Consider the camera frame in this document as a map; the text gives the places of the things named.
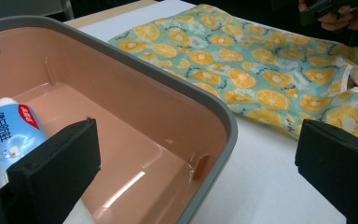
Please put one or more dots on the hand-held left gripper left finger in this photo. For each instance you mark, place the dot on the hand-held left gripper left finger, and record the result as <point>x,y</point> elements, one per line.
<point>56,168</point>

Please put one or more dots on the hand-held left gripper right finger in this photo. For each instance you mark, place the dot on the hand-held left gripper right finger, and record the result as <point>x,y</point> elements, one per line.
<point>341,168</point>

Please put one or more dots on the orange-slice print teal apron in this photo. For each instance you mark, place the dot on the orange-slice print teal apron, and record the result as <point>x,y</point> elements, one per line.
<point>248,71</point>

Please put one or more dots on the blue toothpaste tube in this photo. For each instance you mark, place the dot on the blue toothpaste tube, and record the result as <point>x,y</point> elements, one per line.
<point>14,137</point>

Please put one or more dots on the pink bin with grey rim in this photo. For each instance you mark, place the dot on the pink bin with grey rim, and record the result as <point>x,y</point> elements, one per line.
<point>130,118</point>

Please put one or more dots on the grey metal frame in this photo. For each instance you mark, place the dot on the grey metal frame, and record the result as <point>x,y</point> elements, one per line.
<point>28,7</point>

